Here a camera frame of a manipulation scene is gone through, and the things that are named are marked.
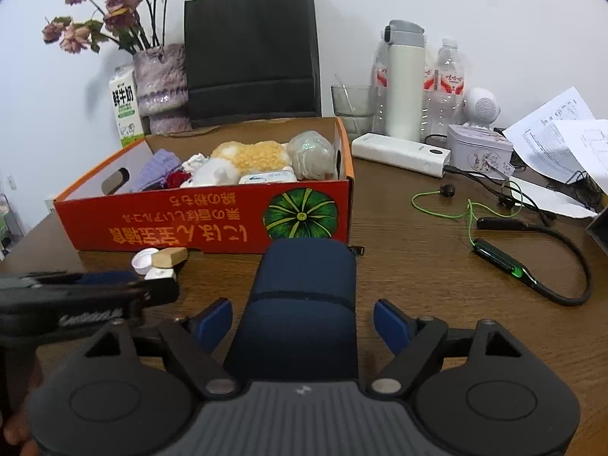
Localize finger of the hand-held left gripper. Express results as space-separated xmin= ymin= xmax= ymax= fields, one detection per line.
xmin=121 ymin=277 xmax=181 ymax=318
xmin=0 ymin=271 xmax=141 ymax=291

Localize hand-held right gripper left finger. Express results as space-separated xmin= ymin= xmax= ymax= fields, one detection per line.
xmin=84 ymin=297 xmax=239 ymax=401

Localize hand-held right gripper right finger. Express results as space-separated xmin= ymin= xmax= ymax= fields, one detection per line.
xmin=365 ymin=299 xmax=524 ymax=398

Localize red cardboard box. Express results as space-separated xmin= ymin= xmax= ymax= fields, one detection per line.
xmin=52 ymin=116 xmax=356 ymax=254

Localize navy blue case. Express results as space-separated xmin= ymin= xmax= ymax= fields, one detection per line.
xmin=223 ymin=238 xmax=360 ymax=382

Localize red and white fluffy cloth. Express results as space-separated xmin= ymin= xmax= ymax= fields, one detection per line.
xmin=163 ymin=152 xmax=211 ymax=190

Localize purple knitted cloth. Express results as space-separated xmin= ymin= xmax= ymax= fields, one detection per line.
xmin=128 ymin=148 xmax=184 ymax=193

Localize white packet with pink label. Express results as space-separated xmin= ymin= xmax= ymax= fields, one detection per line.
xmin=237 ymin=166 xmax=296 ymax=185

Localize yellow and white plush toy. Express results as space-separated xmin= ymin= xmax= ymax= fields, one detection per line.
xmin=190 ymin=139 xmax=293 ymax=187

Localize person's left hand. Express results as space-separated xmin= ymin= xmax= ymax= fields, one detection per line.
xmin=0 ymin=406 xmax=39 ymax=456

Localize beige wooden block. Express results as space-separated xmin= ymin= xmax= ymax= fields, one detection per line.
xmin=151 ymin=246 xmax=189 ymax=269

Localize black green neckband earphones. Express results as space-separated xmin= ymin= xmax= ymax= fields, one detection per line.
xmin=410 ymin=182 xmax=594 ymax=307

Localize green and white milk carton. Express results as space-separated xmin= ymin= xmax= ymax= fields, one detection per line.
xmin=108 ymin=65 xmax=146 ymax=149

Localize white power bank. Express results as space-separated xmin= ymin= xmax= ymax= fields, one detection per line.
xmin=351 ymin=132 xmax=452 ymax=179

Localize iridescent pouch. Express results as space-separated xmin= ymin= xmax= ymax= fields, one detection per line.
xmin=286 ymin=130 xmax=339 ymax=182

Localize purple glazed vase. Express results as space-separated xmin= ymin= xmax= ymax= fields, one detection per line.
xmin=132 ymin=43 xmax=192 ymax=135

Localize white printed tin box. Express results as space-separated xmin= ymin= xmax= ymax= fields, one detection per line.
xmin=447 ymin=123 xmax=515 ymax=181

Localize white paper sheet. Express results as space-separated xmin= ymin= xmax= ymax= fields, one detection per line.
xmin=507 ymin=175 xmax=598 ymax=220

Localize clear glass cup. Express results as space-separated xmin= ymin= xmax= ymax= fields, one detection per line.
xmin=331 ymin=74 xmax=379 ymax=141

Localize white thermos bottle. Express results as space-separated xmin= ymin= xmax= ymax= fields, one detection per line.
xmin=383 ymin=19 xmax=427 ymax=143

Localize white round speaker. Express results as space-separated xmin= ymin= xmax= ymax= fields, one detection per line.
xmin=461 ymin=87 xmax=501 ymax=129

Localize clear plastic bottle red label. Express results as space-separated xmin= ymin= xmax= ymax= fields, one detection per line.
xmin=371 ymin=38 xmax=392 ymax=134
xmin=422 ymin=37 xmax=469 ymax=137

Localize black paper bag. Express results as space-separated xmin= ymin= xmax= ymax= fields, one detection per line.
xmin=183 ymin=0 xmax=323 ymax=130

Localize white printed paper sheets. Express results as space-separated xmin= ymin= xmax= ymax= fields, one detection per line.
xmin=502 ymin=86 xmax=608 ymax=187

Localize dried pink flowers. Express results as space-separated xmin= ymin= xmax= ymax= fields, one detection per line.
xmin=41 ymin=0 xmax=174 ymax=56

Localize black charging cable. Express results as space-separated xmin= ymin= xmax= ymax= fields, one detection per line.
xmin=422 ymin=132 xmax=557 ymax=225

